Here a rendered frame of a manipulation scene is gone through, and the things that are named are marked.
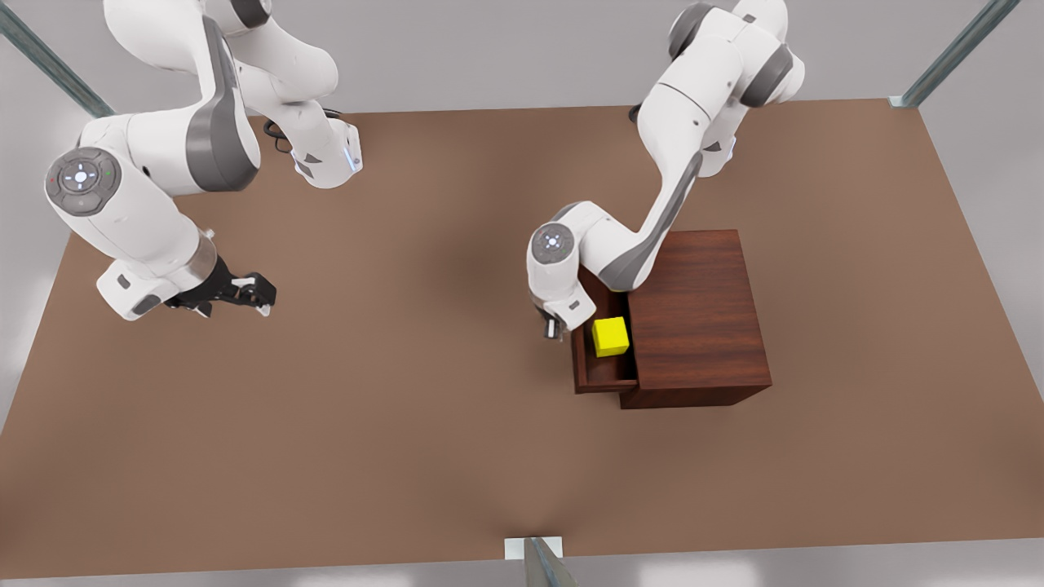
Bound black cable loop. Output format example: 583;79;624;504
262;108;345;157

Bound yellow cube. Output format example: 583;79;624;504
592;316;631;359

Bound silver frame post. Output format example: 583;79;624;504
504;536;582;587
888;0;1022;110
0;0;117;120

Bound dark wooden drawer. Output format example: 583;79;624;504
570;267;640;395

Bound dark wooden cabinet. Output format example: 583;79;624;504
618;229;773;411

